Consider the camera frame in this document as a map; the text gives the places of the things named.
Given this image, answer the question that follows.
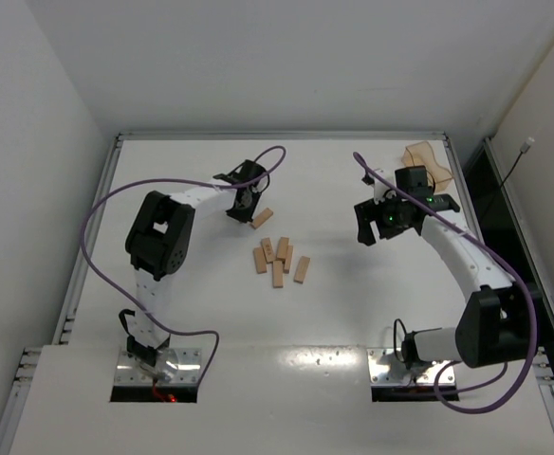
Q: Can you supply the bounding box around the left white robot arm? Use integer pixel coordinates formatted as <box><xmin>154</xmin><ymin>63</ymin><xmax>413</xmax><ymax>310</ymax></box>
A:
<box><xmin>120</xmin><ymin>159</ymin><xmax>270</xmax><ymax>371</ymax></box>

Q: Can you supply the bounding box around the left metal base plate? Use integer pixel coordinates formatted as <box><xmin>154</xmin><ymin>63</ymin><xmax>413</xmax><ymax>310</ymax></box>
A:
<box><xmin>114</xmin><ymin>348</ymin><xmax>201</xmax><ymax>387</ymax></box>

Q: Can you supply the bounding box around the purple cable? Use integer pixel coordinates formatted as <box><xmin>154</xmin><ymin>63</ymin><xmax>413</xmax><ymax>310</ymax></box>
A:
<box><xmin>352</xmin><ymin>151</ymin><xmax>539</xmax><ymax>414</ymax></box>
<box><xmin>78</xmin><ymin>145</ymin><xmax>287</xmax><ymax>388</ymax></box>

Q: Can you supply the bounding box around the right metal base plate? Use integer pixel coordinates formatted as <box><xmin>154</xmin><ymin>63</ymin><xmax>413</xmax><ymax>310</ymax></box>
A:
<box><xmin>366</xmin><ymin>348</ymin><xmax>448</xmax><ymax>388</ymax></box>

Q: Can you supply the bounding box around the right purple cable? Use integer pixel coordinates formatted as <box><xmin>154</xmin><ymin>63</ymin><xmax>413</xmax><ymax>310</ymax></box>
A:
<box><xmin>352</xmin><ymin>151</ymin><xmax>539</xmax><ymax>414</ymax></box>

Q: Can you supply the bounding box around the plain wood block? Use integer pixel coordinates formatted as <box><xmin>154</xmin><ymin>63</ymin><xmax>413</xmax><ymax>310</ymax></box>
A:
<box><xmin>253</xmin><ymin>246</ymin><xmax>268</xmax><ymax>274</ymax></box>

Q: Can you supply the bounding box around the translucent orange plastic container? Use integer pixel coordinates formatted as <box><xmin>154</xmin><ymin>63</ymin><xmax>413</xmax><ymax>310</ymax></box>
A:
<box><xmin>401</xmin><ymin>141</ymin><xmax>453</xmax><ymax>192</ymax></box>

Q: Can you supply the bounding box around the metal base plate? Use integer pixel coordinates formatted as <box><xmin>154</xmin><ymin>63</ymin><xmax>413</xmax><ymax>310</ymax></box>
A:
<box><xmin>366</xmin><ymin>348</ymin><xmax>448</xmax><ymax>388</ymax></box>
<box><xmin>114</xmin><ymin>348</ymin><xmax>201</xmax><ymax>387</ymax></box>

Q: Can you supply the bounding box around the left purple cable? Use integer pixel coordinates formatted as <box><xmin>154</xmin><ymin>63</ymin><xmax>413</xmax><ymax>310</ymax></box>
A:
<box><xmin>78</xmin><ymin>145</ymin><xmax>287</xmax><ymax>388</ymax></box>

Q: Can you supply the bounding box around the black cable white plug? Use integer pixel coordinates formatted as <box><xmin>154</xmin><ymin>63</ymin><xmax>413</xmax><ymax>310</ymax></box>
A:
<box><xmin>489</xmin><ymin>136</ymin><xmax>535</xmax><ymax>208</ymax></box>

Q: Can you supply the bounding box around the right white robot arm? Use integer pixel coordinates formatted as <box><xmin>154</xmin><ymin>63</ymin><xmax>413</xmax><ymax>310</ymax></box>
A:
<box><xmin>354</xmin><ymin>166</ymin><xmax>538</xmax><ymax>369</ymax></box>

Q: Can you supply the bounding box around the engraved wood block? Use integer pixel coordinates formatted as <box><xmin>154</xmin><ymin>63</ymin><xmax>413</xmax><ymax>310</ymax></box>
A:
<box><xmin>261</xmin><ymin>237</ymin><xmax>276</xmax><ymax>264</ymax></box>

